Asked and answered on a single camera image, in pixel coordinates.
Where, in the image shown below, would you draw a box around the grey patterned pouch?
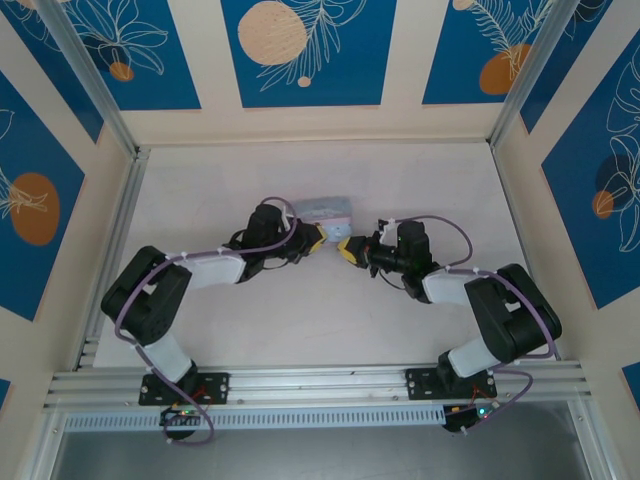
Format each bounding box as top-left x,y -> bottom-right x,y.
293,196 -> 352,222

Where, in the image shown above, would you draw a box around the black controller board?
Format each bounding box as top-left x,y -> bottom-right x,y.
443,403 -> 502,435
160,405 -> 212,429

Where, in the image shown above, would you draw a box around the blue poster with peach circle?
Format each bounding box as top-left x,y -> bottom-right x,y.
221,0 -> 400,109

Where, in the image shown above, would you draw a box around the blue poster with white leaves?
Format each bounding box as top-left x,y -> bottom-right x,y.
541,47 -> 640,311

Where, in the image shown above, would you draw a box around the grey metal sheet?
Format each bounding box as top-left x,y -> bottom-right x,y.
47,399 -> 601,480

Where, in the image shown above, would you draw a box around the blue poster with fern leaf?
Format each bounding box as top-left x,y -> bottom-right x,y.
421,0 -> 557,107

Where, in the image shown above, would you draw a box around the blue poster with white flower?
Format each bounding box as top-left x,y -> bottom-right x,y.
62,0 -> 202,112

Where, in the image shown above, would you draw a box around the blue poster with orange oval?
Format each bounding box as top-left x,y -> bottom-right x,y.
0,69 -> 87,323

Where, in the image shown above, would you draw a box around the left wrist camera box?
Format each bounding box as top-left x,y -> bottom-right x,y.
277,203 -> 301,232

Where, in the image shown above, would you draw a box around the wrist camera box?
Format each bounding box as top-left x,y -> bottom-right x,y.
375,216 -> 401,247
277,203 -> 301,232

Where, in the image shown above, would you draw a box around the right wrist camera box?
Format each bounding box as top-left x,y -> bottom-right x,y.
375,216 -> 401,247

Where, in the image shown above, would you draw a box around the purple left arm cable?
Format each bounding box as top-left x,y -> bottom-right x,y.
114,195 -> 301,446

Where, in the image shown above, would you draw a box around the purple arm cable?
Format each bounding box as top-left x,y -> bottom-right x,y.
114,195 -> 301,446
379,214 -> 560,436

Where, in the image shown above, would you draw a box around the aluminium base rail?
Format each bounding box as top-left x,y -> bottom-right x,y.
43,358 -> 594,412

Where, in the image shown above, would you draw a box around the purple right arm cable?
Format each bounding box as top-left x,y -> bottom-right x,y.
379,214 -> 560,436

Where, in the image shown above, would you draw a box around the aluminium side rail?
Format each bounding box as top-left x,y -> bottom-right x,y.
74,147 -> 150,372

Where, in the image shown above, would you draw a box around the white slotted cable duct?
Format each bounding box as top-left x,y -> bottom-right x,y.
63,405 -> 451,434

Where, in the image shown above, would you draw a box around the aluminium frame post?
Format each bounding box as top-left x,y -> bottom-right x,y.
488,0 -> 587,149
34,0 -> 151,160

